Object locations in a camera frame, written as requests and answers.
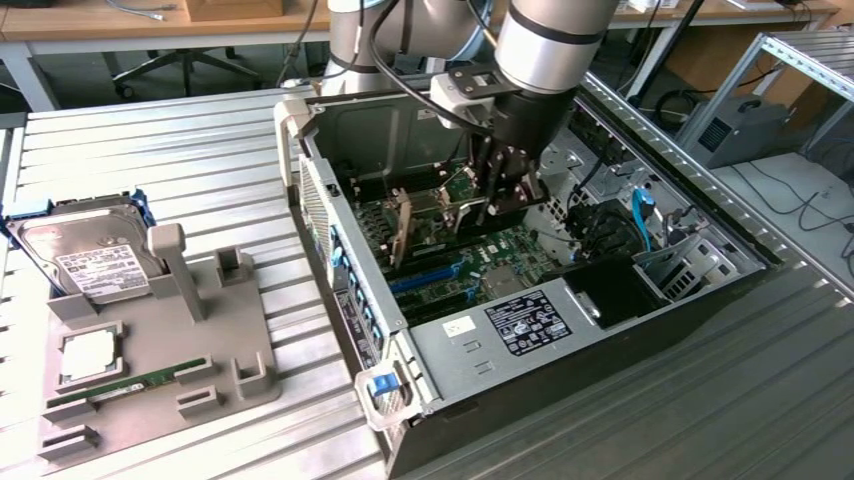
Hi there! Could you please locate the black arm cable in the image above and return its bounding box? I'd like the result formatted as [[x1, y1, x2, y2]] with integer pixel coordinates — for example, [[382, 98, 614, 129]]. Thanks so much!
[[357, 0, 495, 136]]

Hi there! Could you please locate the green RAM stick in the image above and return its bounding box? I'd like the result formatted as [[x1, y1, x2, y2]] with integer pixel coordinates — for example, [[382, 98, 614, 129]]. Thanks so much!
[[44, 357, 210, 410]]

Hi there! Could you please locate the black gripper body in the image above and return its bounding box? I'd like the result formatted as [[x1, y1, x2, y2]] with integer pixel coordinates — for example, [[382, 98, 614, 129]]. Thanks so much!
[[490, 85, 580, 157]]

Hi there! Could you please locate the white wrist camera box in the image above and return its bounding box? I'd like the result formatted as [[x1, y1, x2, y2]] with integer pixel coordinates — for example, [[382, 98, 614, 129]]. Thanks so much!
[[429, 68, 514, 134]]

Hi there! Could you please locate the open PC case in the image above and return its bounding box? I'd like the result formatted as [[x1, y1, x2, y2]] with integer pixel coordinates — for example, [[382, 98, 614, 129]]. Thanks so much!
[[273, 59, 786, 480]]

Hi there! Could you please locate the black expansion slot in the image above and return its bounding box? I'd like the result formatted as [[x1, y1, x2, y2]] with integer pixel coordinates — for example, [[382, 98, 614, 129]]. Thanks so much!
[[398, 292, 477, 324]]

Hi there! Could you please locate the metal socket cover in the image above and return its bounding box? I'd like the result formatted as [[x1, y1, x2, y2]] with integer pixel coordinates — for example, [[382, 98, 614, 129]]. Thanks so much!
[[438, 168, 493, 201]]

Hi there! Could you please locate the blue disk caddy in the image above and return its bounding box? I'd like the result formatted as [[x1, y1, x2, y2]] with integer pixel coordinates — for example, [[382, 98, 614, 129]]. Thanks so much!
[[0, 187, 161, 261]]

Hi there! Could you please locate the grey parts rack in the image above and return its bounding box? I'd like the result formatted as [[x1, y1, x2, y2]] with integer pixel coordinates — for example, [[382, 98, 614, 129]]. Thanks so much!
[[36, 223, 286, 464]]

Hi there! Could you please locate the silver hard disk drive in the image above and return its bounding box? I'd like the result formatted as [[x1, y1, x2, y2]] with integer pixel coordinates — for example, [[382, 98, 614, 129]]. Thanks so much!
[[3, 205, 169, 307]]

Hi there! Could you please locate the dark RAM stick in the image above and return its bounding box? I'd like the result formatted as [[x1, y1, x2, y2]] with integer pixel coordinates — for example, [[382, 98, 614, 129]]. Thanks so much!
[[398, 237, 487, 267]]

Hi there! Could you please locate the black wire bundle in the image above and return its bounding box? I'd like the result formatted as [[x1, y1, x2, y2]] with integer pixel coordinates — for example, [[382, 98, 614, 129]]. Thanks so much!
[[565, 147, 640, 264]]

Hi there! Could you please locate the aluminium frame table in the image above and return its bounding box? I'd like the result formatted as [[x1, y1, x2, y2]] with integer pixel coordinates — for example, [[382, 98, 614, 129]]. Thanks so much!
[[673, 27, 854, 169]]

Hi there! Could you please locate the brown wooden cabinet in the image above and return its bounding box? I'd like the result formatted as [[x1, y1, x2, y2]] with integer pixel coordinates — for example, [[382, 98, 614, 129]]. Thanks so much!
[[664, 24, 833, 109]]

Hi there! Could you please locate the grey desktop tower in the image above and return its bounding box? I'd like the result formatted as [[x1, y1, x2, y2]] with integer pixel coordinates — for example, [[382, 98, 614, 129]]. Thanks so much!
[[693, 94, 800, 171]]

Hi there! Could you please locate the silver CPU chip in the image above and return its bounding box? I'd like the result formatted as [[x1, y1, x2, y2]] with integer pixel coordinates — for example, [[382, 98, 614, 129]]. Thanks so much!
[[58, 331, 120, 385]]

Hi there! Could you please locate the Nvidia Quadro graphics card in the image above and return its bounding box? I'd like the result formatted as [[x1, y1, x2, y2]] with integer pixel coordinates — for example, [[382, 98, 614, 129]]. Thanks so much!
[[389, 184, 535, 272]]

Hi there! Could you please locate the coiled black cable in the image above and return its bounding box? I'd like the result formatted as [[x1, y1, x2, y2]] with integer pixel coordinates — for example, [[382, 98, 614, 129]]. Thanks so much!
[[656, 88, 697, 126]]

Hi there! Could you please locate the black stand pole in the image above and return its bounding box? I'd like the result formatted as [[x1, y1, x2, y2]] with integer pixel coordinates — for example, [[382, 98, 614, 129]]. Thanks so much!
[[626, 0, 709, 104]]

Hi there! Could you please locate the cardboard box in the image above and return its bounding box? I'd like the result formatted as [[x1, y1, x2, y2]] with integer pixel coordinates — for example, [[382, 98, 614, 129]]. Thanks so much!
[[181, 0, 287, 24]]

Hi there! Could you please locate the black table cable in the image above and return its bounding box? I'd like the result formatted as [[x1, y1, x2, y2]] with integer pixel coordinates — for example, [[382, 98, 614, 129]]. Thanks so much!
[[730, 162, 854, 234]]

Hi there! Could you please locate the grey chipset heatsink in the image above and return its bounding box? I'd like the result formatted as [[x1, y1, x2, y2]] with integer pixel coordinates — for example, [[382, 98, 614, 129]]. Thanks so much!
[[481, 266, 529, 297]]

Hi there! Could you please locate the light blue network cable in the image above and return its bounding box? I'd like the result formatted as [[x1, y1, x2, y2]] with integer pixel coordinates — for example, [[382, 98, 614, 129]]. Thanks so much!
[[103, 0, 182, 22]]

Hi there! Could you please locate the metal disk bay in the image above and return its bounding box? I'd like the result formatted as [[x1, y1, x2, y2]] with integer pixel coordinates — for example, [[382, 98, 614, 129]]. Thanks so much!
[[630, 234, 744, 302]]

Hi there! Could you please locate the black office chair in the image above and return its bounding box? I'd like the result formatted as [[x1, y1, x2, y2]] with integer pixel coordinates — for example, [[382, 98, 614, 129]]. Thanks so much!
[[110, 47, 269, 100]]

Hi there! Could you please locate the grey power supply unit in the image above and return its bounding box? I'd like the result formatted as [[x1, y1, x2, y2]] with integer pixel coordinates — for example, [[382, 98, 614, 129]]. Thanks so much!
[[405, 278, 606, 417]]

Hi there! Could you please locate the perforated metal drive cage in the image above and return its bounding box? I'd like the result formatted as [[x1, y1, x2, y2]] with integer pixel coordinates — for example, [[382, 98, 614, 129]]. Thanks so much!
[[533, 82, 646, 221]]

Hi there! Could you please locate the blue wire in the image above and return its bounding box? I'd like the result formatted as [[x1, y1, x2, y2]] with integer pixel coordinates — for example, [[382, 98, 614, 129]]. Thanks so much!
[[629, 183, 660, 252]]

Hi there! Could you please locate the grey hanging cable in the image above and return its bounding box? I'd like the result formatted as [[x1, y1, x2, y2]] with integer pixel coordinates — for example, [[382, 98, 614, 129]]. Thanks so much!
[[273, 0, 322, 92]]

